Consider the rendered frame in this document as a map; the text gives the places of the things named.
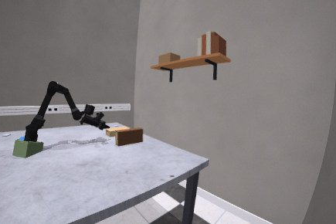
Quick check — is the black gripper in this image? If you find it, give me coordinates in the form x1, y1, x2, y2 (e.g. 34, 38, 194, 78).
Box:
90, 117, 110, 130

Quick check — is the brown wooden box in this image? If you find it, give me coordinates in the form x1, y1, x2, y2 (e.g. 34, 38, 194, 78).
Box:
115, 127, 143, 146

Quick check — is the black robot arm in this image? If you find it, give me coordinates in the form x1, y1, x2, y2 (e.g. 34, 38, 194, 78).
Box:
24, 81, 95, 142

